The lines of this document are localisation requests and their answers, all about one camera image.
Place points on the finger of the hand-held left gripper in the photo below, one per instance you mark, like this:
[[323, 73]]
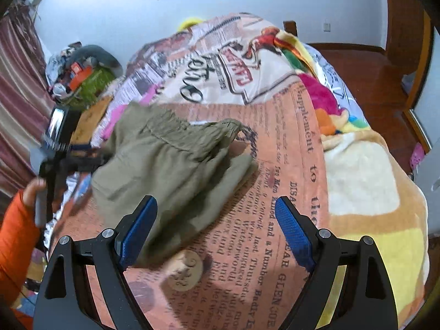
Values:
[[82, 163], [84, 146]]

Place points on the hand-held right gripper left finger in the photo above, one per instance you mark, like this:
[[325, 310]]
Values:
[[135, 233]]

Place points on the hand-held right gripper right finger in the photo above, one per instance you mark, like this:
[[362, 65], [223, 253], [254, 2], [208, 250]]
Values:
[[294, 233]]

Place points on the olive green pants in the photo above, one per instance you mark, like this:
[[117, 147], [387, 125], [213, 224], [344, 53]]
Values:
[[165, 172]]

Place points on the person's left forearm orange sleeve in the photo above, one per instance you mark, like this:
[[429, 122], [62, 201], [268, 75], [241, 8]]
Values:
[[17, 247]]

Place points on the person's left hand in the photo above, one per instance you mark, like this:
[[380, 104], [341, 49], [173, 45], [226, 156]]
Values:
[[31, 196]]

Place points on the yellow wooden board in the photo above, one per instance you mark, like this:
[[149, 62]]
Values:
[[91, 120]]

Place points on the striped red curtain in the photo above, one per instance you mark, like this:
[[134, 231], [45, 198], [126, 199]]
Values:
[[17, 110]]

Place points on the pink cloth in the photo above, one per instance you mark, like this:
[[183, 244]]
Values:
[[117, 113]]

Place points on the green patterned storage box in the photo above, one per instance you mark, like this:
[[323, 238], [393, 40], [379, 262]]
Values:
[[91, 86]]

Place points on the orange box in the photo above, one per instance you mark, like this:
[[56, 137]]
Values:
[[79, 74]]

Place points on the newspaper print blanket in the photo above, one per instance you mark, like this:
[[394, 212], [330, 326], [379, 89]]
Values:
[[240, 213]]

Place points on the pile of clothes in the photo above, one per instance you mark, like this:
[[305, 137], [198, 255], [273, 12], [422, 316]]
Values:
[[60, 58]]

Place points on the grey plush pillow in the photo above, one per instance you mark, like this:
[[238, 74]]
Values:
[[99, 56]]

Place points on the pink slipper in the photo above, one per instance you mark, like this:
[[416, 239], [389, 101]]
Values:
[[416, 154]]

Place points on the white appliance with stickers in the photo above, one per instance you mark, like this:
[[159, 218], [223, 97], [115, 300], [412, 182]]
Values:
[[431, 175]]

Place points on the yellow foam arch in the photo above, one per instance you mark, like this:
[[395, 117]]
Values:
[[189, 23]]

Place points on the white sliding wardrobe door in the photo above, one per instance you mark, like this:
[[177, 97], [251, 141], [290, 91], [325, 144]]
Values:
[[429, 92]]

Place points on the brown wooden door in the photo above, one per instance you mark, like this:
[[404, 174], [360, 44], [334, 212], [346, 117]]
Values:
[[402, 20]]

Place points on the wooden bed post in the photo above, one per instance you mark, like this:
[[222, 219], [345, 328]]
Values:
[[290, 28]]

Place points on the white wall socket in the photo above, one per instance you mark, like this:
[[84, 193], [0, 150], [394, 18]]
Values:
[[326, 26]]

